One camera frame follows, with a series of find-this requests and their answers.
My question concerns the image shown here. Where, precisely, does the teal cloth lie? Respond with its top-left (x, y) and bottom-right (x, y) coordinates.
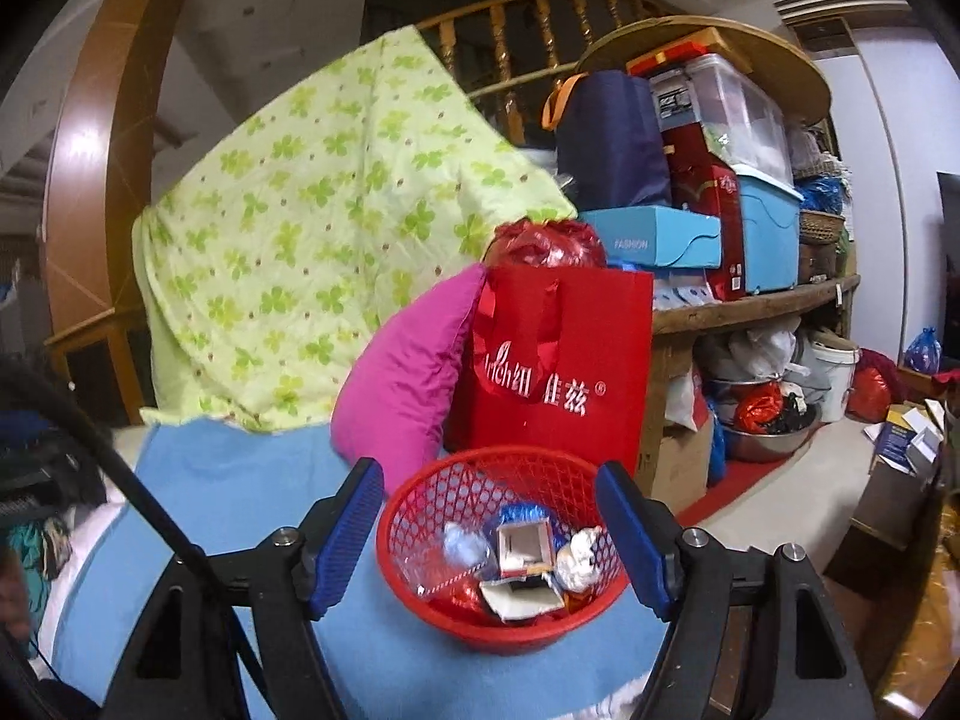
top-left (6, 519), bottom-right (70, 580)

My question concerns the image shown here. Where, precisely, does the green clover quilt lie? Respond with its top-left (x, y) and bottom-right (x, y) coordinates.
top-left (133, 24), bottom-right (578, 434)

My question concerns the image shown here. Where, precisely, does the metal basin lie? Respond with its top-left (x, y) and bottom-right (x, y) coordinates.
top-left (709, 379), bottom-right (824, 464)

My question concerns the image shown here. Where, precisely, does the light blue shoe box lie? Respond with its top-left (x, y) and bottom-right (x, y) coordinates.
top-left (577, 204), bottom-right (723, 272)

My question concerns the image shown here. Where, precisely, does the magenta pillow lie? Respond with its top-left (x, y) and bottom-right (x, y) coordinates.
top-left (330, 264), bottom-right (492, 496)

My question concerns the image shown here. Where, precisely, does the wooden balustrade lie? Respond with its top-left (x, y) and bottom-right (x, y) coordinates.
top-left (416, 0), bottom-right (680, 145)

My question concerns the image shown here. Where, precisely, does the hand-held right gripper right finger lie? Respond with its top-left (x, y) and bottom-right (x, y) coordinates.
top-left (595, 461), bottom-right (875, 720)

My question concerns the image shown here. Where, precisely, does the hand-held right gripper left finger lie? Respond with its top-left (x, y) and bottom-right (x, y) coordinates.
top-left (109, 457), bottom-right (386, 720)

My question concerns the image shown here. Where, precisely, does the blue white carton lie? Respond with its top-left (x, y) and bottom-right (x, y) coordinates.
top-left (495, 521), bottom-right (557, 580)

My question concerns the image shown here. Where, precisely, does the round wooden board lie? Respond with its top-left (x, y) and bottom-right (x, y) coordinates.
top-left (576, 13), bottom-right (835, 126)

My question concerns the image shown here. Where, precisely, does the white plastic bag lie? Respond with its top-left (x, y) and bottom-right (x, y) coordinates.
top-left (701, 317), bottom-right (805, 385)

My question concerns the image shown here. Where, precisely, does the red cardboard carton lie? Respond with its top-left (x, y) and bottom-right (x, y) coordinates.
top-left (658, 120), bottom-right (746, 302)

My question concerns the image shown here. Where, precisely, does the small blue plastic bag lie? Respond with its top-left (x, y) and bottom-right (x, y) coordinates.
top-left (903, 326), bottom-right (943, 377)

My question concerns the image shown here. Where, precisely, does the wooden arch bed frame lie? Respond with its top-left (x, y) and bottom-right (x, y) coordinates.
top-left (41, 0), bottom-right (200, 421)

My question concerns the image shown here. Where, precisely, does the shiny red plastic bag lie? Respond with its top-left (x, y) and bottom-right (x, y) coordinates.
top-left (486, 219), bottom-right (608, 271)

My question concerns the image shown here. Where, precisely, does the white air conditioner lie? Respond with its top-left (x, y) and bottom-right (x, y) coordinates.
top-left (775, 0), bottom-right (862, 59)

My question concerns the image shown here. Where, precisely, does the wicker basket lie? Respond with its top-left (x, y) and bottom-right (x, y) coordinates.
top-left (798, 210), bottom-right (848, 245)

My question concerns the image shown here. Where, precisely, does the wooden shelf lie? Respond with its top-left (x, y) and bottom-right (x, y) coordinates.
top-left (649, 274), bottom-right (862, 482)

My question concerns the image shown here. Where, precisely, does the silver white wrapper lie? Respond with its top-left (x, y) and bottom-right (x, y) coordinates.
top-left (553, 527), bottom-right (625, 595)

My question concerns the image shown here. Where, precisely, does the navy bag with orange handles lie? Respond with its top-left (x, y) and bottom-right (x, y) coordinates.
top-left (541, 69), bottom-right (674, 216)

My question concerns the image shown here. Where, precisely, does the red floor mat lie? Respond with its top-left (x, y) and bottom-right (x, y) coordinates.
top-left (677, 456), bottom-right (794, 527)

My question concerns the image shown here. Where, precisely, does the open cardboard box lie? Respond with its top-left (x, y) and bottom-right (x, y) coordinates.
top-left (850, 397), bottom-right (952, 554)

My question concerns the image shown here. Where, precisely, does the white plastic bucket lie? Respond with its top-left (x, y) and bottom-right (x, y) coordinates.
top-left (805, 336), bottom-right (860, 425)

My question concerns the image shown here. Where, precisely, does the brown cardboard box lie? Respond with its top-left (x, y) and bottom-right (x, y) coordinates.
top-left (655, 412), bottom-right (719, 517)

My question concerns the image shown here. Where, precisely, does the red plastic mesh basket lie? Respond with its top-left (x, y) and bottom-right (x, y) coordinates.
top-left (375, 446), bottom-right (632, 655)

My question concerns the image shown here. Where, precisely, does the red tote bag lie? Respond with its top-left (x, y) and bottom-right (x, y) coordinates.
top-left (442, 264), bottom-right (655, 479)

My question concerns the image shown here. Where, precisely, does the clear plastic storage bin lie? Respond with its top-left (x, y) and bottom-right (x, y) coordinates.
top-left (647, 52), bottom-right (796, 186)

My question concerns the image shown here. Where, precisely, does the light blue blanket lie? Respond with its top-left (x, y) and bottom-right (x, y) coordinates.
top-left (49, 420), bottom-right (665, 720)

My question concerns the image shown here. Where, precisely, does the light blue plastic bin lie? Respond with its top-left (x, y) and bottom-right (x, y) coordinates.
top-left (731, 163), bottom-right (806, 296)

